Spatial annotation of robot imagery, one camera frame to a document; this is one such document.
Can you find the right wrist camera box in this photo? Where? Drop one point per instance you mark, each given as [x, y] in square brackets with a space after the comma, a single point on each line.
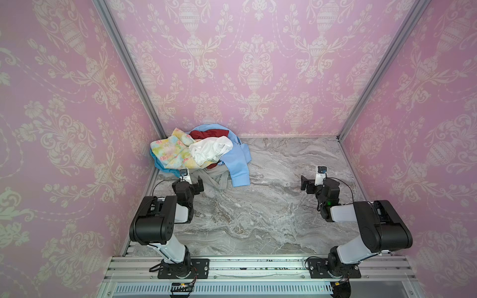
[321, 173]

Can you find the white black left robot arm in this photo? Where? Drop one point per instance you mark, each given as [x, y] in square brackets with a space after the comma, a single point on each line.
[153, 226]

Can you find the light blue cloth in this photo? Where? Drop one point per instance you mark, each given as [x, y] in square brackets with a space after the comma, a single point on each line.
[236, 160]

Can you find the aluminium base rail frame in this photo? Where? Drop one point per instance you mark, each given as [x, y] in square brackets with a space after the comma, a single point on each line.
[259, 276]

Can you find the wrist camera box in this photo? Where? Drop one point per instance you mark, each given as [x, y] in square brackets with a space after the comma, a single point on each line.
[321, 173]
[185, 175]

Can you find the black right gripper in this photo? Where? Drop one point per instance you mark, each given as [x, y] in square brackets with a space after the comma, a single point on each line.
[311, 184]

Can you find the aluminium corner post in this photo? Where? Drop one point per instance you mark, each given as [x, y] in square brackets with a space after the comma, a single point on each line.
[412, 17]
[121, 47]

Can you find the left aluminium corner post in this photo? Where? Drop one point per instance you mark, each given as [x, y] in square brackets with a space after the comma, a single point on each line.
[121, 47]

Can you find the dark red cloth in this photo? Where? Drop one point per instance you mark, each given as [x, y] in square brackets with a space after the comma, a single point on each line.
[216, 133]

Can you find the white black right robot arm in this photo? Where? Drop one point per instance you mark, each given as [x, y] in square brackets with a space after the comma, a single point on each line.
[380, 228]

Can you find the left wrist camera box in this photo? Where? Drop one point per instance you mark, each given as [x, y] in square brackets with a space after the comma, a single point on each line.
[185, 175]

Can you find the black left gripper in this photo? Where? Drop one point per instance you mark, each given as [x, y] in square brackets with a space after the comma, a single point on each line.
[194, 187]

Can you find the grey cloth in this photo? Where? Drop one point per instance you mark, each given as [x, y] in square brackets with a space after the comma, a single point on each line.
[216, 177]

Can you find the right aluminium corner post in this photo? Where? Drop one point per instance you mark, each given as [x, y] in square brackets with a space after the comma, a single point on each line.
[412, 17]

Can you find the teal cloth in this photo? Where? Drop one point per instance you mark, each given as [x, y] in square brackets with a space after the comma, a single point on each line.
[159, 166]

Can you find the floral yellow pastel cloth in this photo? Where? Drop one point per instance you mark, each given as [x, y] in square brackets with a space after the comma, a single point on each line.
[173, 152]

